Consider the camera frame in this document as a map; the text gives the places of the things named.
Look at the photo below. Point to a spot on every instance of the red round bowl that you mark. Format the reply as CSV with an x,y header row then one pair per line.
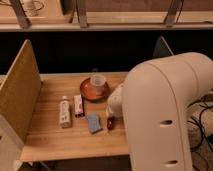
x,y
88,92

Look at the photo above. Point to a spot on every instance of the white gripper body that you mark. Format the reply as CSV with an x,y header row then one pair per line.
x,y
114,103

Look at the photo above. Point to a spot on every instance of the right dark side panel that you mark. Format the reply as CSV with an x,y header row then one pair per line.
x,y
161,48

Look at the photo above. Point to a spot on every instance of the wooden shelf with posts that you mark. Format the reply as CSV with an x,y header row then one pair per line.
x,y
105,15

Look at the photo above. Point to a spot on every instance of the clear plastic cup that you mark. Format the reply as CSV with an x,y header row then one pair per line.
x,y
98,81

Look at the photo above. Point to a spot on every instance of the white robot base with cables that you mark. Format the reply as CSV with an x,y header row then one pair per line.
x,y
200,125

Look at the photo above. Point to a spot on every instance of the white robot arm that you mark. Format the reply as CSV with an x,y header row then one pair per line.
x,y
153,102

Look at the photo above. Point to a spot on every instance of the left wooden side panel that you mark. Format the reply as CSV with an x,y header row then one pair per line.
x,y
19,91

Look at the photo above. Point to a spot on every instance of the blue sponge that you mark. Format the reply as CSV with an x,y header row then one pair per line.
x,y
94,125

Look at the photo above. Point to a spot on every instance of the white plastic bottle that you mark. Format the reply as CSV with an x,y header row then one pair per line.
x,y
64,113

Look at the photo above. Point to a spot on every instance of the red white small box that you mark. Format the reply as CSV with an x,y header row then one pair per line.
x,y
78,106

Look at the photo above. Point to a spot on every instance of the dark red pepper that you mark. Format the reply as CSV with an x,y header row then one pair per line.
x,y
110,123

